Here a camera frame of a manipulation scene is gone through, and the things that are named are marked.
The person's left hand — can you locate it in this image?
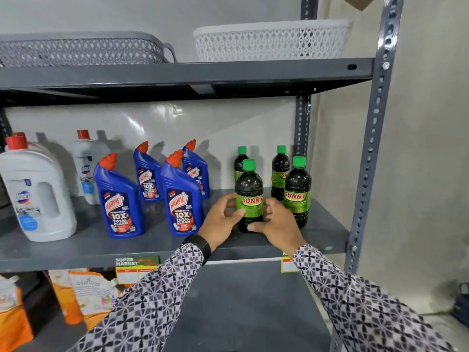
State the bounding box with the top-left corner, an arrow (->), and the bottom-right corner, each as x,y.
198,193 -> 247,252

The grey mesh basket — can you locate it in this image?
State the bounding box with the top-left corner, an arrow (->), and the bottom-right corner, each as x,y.
0,31 -> 177,68

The grey metal shelving rack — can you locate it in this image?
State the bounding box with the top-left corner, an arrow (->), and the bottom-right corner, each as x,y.
0,0 -> 405,352

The blue toilet cleaner bottle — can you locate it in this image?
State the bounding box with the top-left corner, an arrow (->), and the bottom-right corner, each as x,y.
93,153 -> 146,239
160,149 -> 205,237
133,141 -> 164,203
182,139 -> 210,200

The dark bag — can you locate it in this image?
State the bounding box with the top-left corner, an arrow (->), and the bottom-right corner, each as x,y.
451,283 -> 469,328

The small white bottle red cap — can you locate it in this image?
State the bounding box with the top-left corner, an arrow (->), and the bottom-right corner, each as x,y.
72,130 -> 110,205

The brown cardboard box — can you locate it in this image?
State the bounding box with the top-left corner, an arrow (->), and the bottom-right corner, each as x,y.
339,0 -> 378,11

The orange and white packet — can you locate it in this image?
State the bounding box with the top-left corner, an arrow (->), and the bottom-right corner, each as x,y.
48,269 -> 88,325
0,275 -> 34,352
70,271 -> 119,332

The person's left forearm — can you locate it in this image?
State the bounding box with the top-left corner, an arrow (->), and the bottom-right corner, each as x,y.
68,243 -> 206,352

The person's right hand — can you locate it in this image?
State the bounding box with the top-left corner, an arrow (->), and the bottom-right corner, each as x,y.
247,197 -> 308,258

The large white jug red cap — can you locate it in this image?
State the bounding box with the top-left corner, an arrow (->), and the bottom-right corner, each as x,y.
0,132 -> 77,242

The person's right forearm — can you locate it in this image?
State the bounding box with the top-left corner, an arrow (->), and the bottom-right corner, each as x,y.
293,245 -> 457,352

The green and yellow shelf label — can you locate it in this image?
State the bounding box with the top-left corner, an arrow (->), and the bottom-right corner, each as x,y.
115,256 -> 160,286

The dark bottle with green cap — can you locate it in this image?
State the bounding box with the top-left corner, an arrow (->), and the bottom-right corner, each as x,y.
283,156 -> 312,229
235,158 -> 264,233
271,145 -> 291,201
234,146 -> 250,184

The black wristwatch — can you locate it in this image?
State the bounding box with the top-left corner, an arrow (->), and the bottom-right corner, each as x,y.
180,234 -> 212,266

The white plastic lattice basket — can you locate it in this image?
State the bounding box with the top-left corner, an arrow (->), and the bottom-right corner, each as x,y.
193,19 -> 353,63

